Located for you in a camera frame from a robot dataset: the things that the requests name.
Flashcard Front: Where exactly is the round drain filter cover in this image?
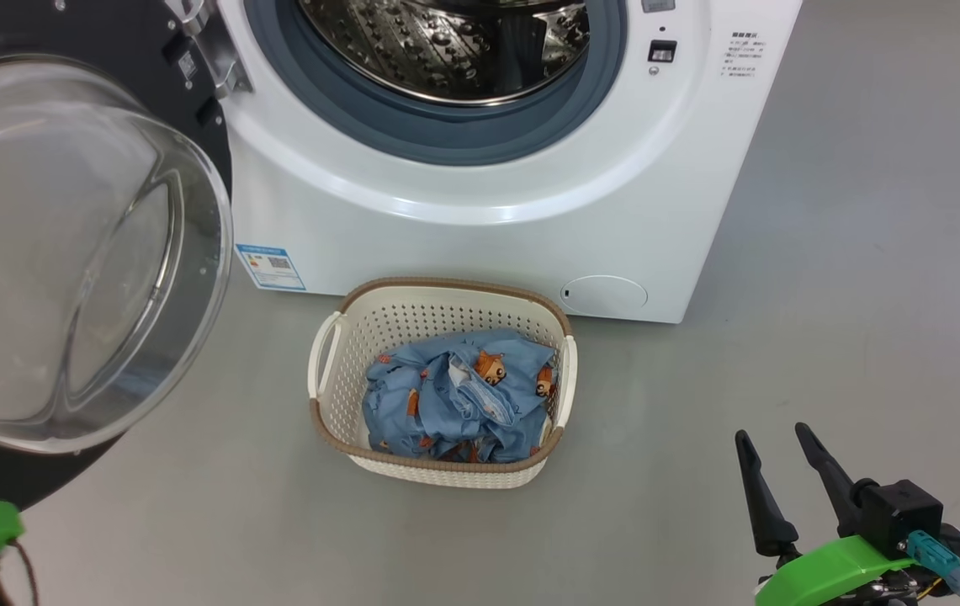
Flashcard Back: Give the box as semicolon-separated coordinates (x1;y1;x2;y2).
561;275;649;314

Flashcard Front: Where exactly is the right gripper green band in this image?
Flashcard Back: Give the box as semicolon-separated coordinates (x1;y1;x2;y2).
735;423;922;606

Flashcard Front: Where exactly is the left gripper thin black cable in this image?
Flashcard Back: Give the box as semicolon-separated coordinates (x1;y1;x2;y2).
8;540;41;606

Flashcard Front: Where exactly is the silver door hinge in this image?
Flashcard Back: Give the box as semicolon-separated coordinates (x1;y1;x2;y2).
162;0;255;100

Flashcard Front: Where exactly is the blue energy label sticker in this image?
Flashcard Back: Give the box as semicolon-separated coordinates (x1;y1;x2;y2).
236;244;306;292

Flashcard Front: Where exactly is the blue cartoon print garment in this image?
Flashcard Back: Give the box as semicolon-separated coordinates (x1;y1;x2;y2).
362;349;468;460
425;328;559;464

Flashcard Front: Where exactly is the black-rimmed glass washer door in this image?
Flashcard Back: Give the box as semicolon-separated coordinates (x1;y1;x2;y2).
0;0;235;510

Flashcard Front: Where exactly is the cream perforated laundry basket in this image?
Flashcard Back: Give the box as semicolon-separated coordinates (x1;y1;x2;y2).
308;278;579;490

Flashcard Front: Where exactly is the white front-load washing machine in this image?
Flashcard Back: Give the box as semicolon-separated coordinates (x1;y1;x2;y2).
215;0;804;325

